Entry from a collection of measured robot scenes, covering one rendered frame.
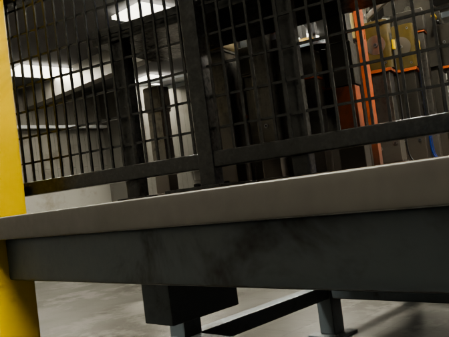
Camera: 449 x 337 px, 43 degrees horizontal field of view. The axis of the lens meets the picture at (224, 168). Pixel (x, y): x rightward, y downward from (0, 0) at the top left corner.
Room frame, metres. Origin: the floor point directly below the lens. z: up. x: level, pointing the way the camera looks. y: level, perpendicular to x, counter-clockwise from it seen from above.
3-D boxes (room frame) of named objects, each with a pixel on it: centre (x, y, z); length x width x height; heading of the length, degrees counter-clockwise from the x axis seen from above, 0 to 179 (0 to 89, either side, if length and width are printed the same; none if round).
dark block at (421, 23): (1.56, -0.56, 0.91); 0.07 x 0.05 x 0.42; 62
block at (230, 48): (1.27, -0.01, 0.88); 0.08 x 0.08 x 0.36; 62
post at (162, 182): (1.49, 0.15, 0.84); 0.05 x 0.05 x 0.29; 62
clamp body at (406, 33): (1.51, -0.52, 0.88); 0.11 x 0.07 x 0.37; 62
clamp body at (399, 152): (1.36, -0.41, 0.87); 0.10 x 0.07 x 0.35; 62
